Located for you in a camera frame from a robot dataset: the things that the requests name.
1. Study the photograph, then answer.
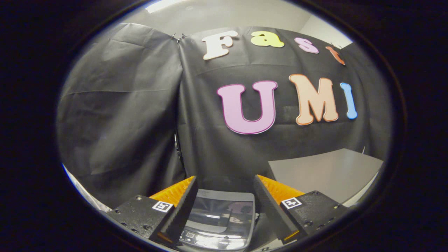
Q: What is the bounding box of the beige cabinet with dark frame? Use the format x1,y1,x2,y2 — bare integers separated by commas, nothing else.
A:
268,148,384,207

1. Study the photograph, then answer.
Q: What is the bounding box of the grey washing machine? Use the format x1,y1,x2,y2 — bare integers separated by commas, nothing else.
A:
177,188,258,252

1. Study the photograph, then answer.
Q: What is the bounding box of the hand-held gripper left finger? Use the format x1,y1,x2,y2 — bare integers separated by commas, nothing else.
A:
106,176,199,247

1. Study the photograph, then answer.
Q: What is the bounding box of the black backdrop cloth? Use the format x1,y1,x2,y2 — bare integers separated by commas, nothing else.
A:
56,23,392,210

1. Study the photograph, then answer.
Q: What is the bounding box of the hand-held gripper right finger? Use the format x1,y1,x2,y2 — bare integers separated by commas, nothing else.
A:
252,175,350,245

